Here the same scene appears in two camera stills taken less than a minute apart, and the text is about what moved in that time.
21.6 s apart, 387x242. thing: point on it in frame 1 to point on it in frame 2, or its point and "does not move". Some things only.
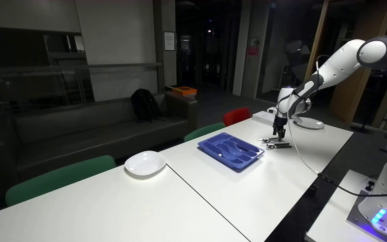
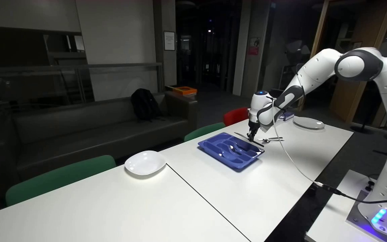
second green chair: (57, 178) does not move
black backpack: (143, 104) does not move
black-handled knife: (274, 139) to (245, 138)
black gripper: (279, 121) to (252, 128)
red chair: (236, 115) does not move
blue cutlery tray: (229, 151) does not move
